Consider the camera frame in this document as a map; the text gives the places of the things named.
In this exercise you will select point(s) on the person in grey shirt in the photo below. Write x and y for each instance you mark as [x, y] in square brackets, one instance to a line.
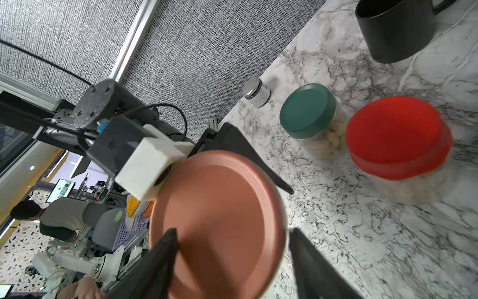
[65, 219]

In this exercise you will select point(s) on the person hand in background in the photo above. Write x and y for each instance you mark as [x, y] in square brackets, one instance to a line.
[86, 288]

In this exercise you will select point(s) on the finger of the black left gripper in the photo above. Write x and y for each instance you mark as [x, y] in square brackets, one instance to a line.
[229, 138]

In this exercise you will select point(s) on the red lid peanut jar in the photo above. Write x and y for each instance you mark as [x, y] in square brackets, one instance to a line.
[404, 146]

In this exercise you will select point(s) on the green lid peanut jar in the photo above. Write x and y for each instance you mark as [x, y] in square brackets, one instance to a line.
[314, 118]

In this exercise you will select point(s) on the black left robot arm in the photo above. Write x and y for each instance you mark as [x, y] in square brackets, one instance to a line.
[78, 127]

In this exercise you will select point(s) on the black mug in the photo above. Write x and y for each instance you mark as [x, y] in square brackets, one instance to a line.
[396, 30]

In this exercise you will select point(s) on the computer monitor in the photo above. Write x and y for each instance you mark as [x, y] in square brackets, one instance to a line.
[62, 189]

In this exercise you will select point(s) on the small silver lid jar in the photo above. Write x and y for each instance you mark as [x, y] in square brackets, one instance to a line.
[256, 92]

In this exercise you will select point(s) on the purple basket with bowls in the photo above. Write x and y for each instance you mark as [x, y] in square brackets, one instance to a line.
[132, 220]

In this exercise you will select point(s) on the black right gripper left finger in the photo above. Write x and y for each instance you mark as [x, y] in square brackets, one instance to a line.
[151, 279]

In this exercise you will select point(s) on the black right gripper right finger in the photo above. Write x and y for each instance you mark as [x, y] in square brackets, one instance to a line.
[315, 277]

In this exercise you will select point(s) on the orange jar lid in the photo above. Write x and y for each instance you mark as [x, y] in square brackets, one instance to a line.
[231, 226]

